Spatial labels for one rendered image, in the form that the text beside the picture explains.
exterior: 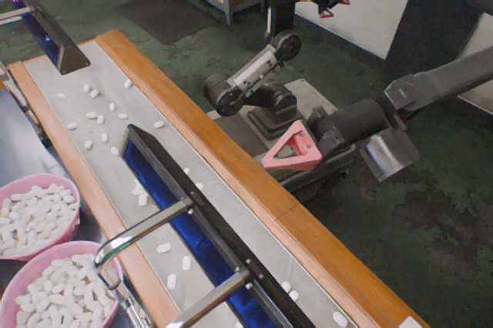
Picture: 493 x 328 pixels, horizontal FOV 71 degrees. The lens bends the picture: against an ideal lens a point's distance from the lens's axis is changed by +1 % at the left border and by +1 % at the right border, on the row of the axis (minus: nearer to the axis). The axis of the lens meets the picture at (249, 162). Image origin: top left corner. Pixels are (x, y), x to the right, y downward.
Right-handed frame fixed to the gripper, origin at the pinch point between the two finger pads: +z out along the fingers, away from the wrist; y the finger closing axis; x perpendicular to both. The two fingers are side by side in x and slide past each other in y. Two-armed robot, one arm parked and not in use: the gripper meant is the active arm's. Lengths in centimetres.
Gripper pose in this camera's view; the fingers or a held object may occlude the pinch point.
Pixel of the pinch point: (268, 162)
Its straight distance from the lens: 48.8
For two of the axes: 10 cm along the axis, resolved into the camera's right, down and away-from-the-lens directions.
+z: -8.6, 3.8, -3.3
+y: -1.8, 3.9, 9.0
